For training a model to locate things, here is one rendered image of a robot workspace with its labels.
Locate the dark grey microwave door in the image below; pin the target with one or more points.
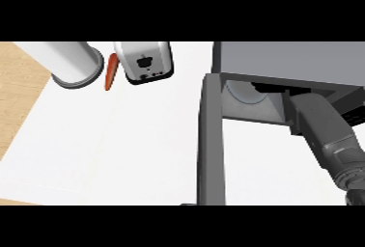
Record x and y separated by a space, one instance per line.
210 144

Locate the pale round microwave turntable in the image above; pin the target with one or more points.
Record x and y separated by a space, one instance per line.
242 95

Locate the orange carrot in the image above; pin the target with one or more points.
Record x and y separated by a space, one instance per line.
111 72

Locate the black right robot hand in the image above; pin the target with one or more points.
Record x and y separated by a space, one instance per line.
278 88

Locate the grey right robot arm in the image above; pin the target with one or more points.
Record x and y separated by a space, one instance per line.
328 135

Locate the silver toaster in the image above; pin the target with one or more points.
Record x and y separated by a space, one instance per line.
142 58

